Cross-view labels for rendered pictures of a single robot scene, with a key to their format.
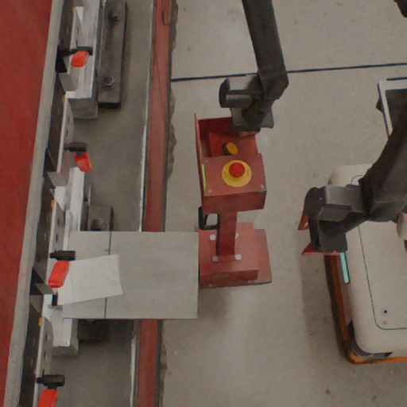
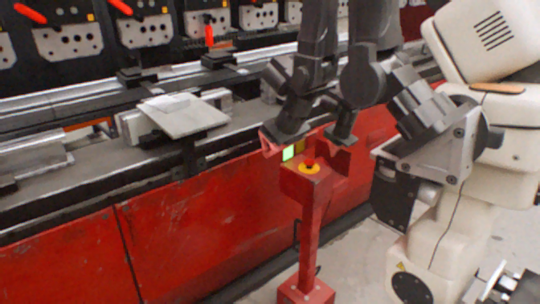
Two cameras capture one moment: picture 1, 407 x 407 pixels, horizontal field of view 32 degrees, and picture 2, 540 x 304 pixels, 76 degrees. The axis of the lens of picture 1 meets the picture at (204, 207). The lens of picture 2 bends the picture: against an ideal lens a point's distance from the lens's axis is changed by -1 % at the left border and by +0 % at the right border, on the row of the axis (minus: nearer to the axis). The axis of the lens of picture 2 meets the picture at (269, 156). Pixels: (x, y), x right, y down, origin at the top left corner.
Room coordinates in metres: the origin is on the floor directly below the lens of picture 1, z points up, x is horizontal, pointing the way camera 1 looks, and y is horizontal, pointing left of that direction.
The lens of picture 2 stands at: (0.01, -0.76, 1.42)
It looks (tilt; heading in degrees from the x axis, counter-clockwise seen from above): 31 degrees down; 50
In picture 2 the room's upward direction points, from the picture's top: straight up
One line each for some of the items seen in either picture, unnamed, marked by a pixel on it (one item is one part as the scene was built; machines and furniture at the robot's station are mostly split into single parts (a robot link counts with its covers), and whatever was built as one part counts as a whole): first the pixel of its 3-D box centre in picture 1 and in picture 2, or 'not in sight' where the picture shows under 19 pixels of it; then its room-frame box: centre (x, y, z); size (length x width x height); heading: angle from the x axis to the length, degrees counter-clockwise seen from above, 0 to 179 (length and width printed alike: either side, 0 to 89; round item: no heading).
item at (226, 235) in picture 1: (226, 216); (308, 244); (0.80, -0.07, 0.39); 0.05 x 0.05 x 0.54; 4
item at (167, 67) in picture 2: not in sight; (155, 58); (0.44, 0.29, 1.13); 0.10 x 0.02 x 0.10; 178
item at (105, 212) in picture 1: (95, 271); (185, 129); (0.48, 0.24, 0.89); 0.30 x 0.05 x 0.03; 178
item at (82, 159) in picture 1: (79, 157); (207, 30); (0.59, 0.23, 1.20); 0.04 x 0.02 x 0.10; 88
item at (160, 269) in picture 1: (132, 274); (182, 112); (0.43, 0.15, 1.00); 0.26 x 0.18 x 0.01; 88
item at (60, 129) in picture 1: (38, 132); (202, 7); (0.61, 0.29, 1.26); 0.15 x 0.09 x 0.17; 178
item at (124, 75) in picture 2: not in sight; (144, 81); (0.45, 0.45, 1.01); 0.26 x 0.12 x 0.05; 88
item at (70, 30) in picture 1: (50, 38); (253, 2); (0.81, 0.28, 1.26); 0.15 x 0.09 x 0.17; 178
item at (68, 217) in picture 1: (60, 258); (172, 99); (0.47, 0.29, 0.98); 0.20 x 0.03 x 0.03; 178
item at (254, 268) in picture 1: (234, 253); (309, 301); (0.80, -0.10, 0.06); 0.25 x 0.20 x 0.12; 94
